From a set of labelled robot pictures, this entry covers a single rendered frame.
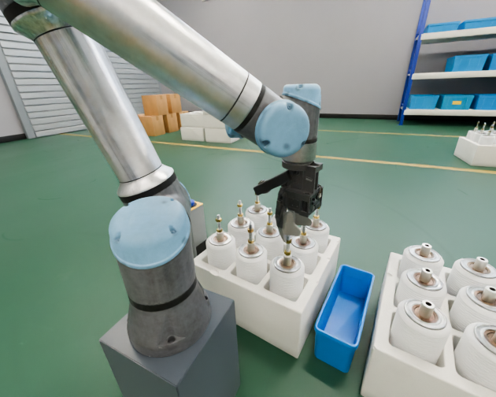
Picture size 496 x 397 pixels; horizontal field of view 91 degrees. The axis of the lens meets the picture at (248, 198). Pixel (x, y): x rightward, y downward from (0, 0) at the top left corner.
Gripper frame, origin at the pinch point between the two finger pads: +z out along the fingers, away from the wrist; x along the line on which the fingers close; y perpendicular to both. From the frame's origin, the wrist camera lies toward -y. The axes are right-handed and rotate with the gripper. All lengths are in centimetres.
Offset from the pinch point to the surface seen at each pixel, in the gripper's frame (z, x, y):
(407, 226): 35, 90, 21
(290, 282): 12.0, -3.4, 3.8
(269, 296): 16.8, -7.0, -0.4
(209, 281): 21.1, -10.2, -21.3
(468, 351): 12.8, 1.9, 40.0
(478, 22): -103, 467, 19
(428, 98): -6, 463, -15
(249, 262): 10.5, -5.4, -8.7
